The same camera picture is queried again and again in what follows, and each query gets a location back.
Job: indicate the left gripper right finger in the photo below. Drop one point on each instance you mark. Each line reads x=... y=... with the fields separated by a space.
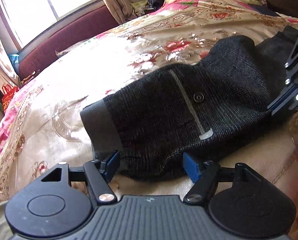
x=239 y=200

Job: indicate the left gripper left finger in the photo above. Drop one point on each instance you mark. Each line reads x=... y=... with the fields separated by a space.
x=62 y=201

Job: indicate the dark grey plaid pants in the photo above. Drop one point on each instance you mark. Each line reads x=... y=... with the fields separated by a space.
x=209 y=109

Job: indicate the black flat tablet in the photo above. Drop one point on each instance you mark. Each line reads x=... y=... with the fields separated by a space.
x=264 y=10

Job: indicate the floral satin bedspread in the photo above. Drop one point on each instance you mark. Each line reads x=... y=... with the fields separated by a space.
x=43 y=126

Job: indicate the red gift bag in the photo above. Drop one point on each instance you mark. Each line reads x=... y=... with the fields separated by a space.
x=8 y=94

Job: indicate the left beige curtain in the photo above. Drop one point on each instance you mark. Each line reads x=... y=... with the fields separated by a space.
x=1 y=62

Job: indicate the beige cloth on bench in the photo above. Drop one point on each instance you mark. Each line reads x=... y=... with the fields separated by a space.
x=67 y=50

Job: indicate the black bag by bed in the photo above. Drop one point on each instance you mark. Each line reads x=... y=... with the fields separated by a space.
x=157 y=0

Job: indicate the maroon upholstered bench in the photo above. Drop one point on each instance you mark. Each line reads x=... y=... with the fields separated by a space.
x=85 y=27

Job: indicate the window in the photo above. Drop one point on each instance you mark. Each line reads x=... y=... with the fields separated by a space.
x=26 y=19

